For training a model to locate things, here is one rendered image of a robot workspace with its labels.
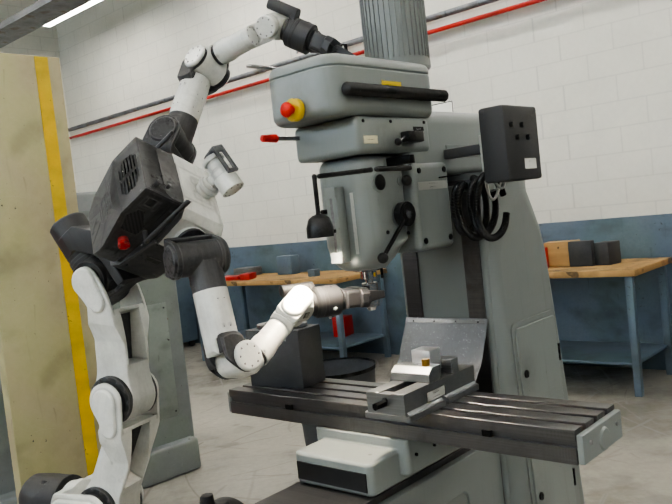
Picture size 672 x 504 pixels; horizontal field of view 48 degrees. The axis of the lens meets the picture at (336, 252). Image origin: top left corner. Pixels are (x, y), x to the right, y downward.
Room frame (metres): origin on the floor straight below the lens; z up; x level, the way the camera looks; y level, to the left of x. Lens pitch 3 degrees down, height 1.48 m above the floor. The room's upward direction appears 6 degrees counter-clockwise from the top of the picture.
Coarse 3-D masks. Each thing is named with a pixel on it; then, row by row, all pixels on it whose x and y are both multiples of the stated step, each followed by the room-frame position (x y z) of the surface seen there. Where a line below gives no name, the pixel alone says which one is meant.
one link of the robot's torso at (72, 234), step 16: (64, 224) 2.19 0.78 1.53; (80, 224) 2.20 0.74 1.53; (64, 240) 2.17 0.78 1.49; (80, 240) 2.14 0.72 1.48; (80, 256) 2.16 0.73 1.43; (96, 256) 2.12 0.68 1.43; (112, 272) 2.10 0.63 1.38; (128, 272) 2.13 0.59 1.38; (128, 288) 2.18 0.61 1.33; (112, 304) 2.22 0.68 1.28
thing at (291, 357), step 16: (288, 336) 2.35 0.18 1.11; (304, 336) 2.35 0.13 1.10; (320, 336) 2.42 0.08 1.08; (288, 352) 2.35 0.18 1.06; (304, 352) 2.35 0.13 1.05; (320, 352) 2.41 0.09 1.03; (272, 368) 2.40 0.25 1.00; (288, 368) 2.36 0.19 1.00; (304, 368) 2.34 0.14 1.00; (320, 368) 2.41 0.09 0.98; (256, 384) 2.44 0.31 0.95; (272, 384) 2.40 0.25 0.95; (288, 384) 2.36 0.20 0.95; (304, 384) 2.33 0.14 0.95
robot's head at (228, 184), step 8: (208, 160) 2.02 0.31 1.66; (216, 160) 2.02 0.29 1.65; (208, 168) 2.03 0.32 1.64; (216, 168) 2.02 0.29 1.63; (224, 168) 2.01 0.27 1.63; (208, 176) 2.06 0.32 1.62; (216, 176) 2.02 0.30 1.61; (224, 176) 2.00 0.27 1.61; (232, 176) 2.01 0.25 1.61; (208, 184) 2.03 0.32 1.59; (216, 184) 2.02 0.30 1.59; (224, 184) 2.00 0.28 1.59; (232, 184) 2.00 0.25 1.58; (240, 184) 2.02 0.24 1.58; (208, 192) 2.03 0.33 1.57; (216, 192) 2.06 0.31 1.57; (224, 192) 2.00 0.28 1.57; (232, 192) 2.04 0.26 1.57
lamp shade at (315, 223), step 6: (312, 216) 1.97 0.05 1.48; (318, 216) 1.96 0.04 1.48; (324, 216) 1.96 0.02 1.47; (312, 222) 1.95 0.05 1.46; (318, 222) 1.95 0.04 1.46; (324, 222) 1.95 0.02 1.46; (330, 222) 1.97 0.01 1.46; (306, 228) 1.97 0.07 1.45; (312, 228) 1.95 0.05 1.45; (318, 228) 1.94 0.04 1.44; (324, 228) 1.95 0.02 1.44; (330, 228) 1.96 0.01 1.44; (312, 234) 1.95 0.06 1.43; (318, 234) 1.94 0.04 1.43; (324, 234) 1.95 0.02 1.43; (330, 234) 1.96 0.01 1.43
